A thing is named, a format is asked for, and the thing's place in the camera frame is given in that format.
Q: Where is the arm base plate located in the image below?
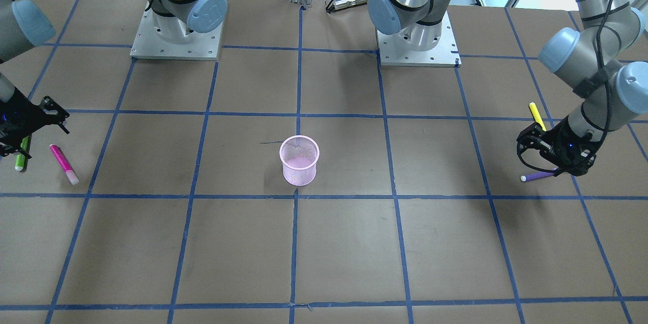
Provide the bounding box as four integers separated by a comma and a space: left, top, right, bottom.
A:
376, 12, 462, 67
130, 10, 224, 61

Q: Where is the white power strip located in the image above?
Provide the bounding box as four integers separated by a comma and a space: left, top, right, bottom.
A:
326, 0, 368, 13

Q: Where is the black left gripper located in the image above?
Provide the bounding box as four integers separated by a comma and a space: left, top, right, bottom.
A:
516, 121, 602, 177

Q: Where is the pink mesh cup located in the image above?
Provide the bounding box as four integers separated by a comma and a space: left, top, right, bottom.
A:
278, 135, 320, 186

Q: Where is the pink highlighter pen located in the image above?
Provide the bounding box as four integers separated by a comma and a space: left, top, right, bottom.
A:
49, 144, 79, 185

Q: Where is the green highlighter pen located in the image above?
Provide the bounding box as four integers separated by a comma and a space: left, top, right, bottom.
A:
14, 135, 31, 172

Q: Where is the purple highlighter pen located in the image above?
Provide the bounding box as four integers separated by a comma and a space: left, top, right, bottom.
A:
520, 172, 555, 182

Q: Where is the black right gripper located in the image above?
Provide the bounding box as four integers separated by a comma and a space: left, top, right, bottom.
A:
1, 88, 70, 158

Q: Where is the yellow highlighter pen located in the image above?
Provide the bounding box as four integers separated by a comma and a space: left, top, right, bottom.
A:
528, 102, 547, 132

